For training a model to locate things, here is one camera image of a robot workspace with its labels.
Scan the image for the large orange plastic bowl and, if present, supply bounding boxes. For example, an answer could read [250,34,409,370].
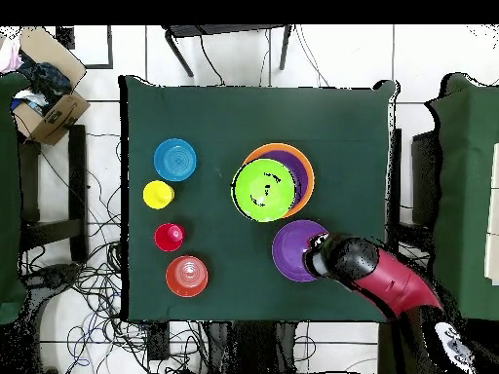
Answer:
[243,142,316,219]

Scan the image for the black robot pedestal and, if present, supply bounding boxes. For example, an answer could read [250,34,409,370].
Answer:
[202,320,299,374]

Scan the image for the green cloth covered table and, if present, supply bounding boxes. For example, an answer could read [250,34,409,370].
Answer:
[423,72,499,322]
[0,72,31,325]

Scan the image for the black floor frame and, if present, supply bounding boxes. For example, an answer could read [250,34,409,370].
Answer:
[55,24,114,70]

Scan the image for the black stand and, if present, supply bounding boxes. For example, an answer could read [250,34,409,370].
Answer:
[410,130,443,229]

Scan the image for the green plastic bowl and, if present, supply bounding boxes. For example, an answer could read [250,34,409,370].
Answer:
[231,158,298,224]

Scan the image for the dark green tablecloth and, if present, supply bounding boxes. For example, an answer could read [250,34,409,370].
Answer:
[118,74,401,323]

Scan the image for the white panel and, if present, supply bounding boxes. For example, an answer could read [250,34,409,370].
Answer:
[483,142,499,286]

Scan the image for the blue plastic bowl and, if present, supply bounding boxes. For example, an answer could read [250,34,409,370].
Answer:
[153,137,198,183]

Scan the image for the yellow plastic cup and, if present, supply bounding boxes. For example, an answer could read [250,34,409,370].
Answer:
[142,179,175,210]

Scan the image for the cardboard box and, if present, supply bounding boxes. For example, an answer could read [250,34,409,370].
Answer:
[11,25,92,146]

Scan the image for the red plastic cup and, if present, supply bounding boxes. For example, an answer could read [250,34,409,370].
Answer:
[154,222,185,253]

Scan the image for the black power brick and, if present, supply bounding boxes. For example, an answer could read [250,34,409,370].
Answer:
[146,320,172,361]

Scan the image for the purple plastic bowl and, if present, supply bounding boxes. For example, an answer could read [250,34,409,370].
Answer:
[271,219,329,282]
[258,149,312,209]

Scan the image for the small red-orange plastic bowl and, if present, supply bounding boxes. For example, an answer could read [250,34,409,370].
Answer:
[165,254,210,299]

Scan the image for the black metal frame table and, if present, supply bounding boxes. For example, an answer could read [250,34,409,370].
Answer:
[161,23,293,78]

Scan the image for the pile of clothes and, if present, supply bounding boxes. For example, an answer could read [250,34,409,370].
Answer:
[0,36,75,116]

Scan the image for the tangle of floor cables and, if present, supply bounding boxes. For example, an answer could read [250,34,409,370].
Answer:
[19,128,208,374]

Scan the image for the black floor device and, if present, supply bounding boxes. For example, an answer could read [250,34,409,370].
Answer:
[22,262,84,291]

